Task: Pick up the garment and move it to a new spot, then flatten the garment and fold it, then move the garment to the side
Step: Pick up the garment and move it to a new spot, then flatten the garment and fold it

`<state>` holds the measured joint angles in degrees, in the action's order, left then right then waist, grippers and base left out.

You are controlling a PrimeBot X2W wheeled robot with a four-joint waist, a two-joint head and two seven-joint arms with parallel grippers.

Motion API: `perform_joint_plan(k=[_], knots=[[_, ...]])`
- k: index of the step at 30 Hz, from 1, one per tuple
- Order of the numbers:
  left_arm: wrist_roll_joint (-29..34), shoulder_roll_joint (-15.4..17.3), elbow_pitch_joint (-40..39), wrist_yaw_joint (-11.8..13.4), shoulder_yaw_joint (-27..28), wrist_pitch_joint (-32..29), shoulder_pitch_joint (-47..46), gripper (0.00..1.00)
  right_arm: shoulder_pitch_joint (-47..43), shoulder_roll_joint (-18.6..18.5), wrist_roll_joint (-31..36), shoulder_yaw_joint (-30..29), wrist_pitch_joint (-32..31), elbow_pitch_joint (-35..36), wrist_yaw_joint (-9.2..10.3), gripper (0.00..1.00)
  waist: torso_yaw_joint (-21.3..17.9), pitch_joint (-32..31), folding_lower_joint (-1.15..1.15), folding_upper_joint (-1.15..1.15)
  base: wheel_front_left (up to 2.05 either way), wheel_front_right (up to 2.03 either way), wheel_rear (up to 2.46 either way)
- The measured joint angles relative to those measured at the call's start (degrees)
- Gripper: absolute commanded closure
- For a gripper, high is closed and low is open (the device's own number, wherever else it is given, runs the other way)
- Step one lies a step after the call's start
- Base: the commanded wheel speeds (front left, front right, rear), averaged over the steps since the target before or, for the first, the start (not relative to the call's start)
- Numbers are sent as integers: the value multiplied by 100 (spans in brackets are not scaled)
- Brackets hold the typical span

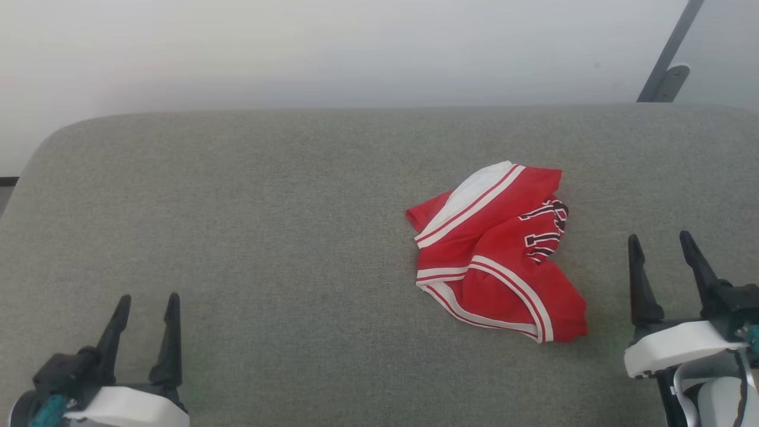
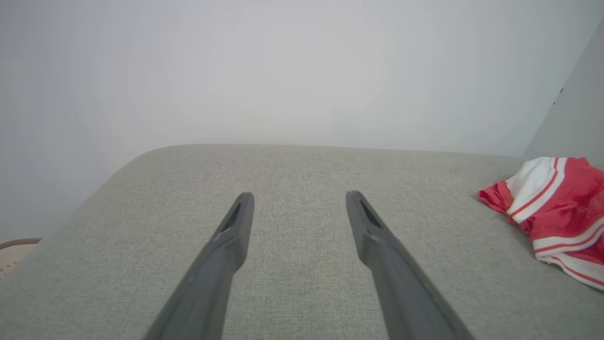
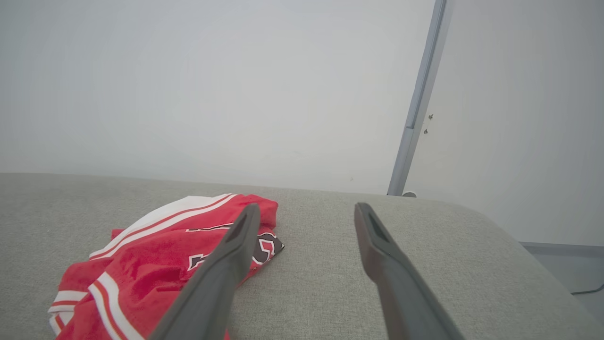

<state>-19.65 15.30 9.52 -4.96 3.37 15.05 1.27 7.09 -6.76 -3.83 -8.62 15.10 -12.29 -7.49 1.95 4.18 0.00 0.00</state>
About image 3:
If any black power cable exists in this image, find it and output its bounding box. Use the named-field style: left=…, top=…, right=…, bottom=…
left=570, top=282, right=604, bottom=296

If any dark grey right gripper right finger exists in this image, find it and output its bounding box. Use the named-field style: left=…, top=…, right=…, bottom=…
left=354, top=203, right=466, bottom=340

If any grey metal wall profile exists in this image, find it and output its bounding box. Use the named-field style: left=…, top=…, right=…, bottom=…
left=387, top=0, right=456, bottom=196

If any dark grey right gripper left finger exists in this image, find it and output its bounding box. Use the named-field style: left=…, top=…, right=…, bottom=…
left=149, top=204, right=261, bottom=340

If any grey baseboard strip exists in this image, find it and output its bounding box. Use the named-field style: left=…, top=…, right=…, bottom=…
left=519, top=242, right=604, bottom=259

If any red white basketball garment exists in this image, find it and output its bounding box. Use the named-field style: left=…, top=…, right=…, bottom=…
left=47, top=193, right=285, bottom=340

